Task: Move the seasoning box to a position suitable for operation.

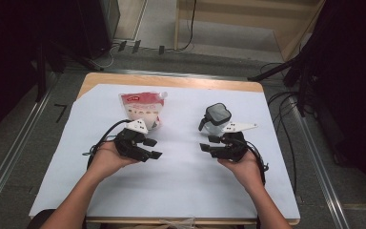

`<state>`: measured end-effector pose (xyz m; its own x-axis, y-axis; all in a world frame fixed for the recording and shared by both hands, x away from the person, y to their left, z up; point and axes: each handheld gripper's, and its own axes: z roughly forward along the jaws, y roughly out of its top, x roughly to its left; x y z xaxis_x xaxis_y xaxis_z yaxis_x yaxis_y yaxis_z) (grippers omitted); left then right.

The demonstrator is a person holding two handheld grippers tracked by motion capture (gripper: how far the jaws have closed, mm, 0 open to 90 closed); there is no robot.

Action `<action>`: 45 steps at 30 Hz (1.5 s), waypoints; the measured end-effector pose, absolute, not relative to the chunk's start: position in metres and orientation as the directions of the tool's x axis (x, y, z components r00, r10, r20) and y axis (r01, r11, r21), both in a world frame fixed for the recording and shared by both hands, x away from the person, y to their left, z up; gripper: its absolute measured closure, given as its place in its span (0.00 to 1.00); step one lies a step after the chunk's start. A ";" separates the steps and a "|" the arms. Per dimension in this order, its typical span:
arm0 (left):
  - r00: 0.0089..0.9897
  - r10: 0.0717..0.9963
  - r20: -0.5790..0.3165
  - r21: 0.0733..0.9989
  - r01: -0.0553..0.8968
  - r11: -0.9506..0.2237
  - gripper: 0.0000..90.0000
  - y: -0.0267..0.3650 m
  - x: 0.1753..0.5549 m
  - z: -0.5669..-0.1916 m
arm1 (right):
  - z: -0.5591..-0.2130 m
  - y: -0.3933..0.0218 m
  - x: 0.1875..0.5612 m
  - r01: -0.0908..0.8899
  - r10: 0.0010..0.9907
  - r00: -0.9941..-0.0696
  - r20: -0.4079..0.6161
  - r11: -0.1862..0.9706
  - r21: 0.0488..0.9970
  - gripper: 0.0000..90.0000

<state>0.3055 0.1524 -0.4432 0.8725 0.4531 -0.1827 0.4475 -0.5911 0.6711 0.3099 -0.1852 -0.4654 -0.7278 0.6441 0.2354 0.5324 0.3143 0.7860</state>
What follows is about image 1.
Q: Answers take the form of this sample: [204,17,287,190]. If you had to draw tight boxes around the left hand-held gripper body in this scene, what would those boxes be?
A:
[113,118,153,163]

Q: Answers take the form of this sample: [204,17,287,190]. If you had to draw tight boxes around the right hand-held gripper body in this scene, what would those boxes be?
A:
[216,121,259,163]

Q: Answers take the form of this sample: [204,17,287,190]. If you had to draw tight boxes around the red and white spout pouch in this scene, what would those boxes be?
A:
[118,91,169,131]

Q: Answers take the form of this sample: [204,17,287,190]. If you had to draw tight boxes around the person's right hand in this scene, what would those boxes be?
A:
[217,150,265,193]

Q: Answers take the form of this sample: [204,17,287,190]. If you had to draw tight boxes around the person's left hand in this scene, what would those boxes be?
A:
[87,140,141,183]

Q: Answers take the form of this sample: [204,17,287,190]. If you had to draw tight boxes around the white paper sheet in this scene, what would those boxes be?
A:
[29,83,301,220]

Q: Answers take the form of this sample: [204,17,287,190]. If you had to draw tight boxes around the wooden table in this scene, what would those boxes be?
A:
[28,72,301,226]

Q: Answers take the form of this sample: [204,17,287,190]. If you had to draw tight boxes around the black tripod stand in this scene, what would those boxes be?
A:
[247,51,316,117]

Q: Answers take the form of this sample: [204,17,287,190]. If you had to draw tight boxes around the black metal stand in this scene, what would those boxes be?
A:
[33,39,104,103]

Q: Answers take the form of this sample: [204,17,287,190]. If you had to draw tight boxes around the dark round seat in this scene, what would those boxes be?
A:
[26,208,57,229]

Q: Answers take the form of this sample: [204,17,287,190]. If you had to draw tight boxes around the black cabinet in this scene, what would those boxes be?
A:
[75,0,122,61]

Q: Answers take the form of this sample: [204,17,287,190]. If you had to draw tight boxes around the dark curtain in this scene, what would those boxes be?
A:
[308,0,366,208]

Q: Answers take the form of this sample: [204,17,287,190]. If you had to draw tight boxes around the left hand-held gripper black cable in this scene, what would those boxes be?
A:
[82,118,133,170]

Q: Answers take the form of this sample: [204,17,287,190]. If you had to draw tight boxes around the hand-held gripper black cable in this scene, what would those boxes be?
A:
[82,118,133,170]
[243,140,270,186]

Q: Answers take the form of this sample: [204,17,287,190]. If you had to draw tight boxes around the right hand-held gripper black cable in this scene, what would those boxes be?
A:
[243,140,270,186]

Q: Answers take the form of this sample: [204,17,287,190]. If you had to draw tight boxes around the black floor cables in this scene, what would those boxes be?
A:
[259,61,300,194]

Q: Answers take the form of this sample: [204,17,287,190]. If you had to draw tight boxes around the metal floor rail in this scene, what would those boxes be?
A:
[289,94,351,229]
[66,68,250,81]
[0,73,56,221]

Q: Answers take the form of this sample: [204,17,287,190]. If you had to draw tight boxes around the white floor cable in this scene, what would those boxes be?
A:
[97,43,119,70]

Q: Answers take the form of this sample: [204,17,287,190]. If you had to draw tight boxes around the thin black hanging cable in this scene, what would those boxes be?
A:
[174,0,198,52]

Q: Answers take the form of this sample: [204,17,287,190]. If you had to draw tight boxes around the light wooden frame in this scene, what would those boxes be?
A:
[173,0,327,62]

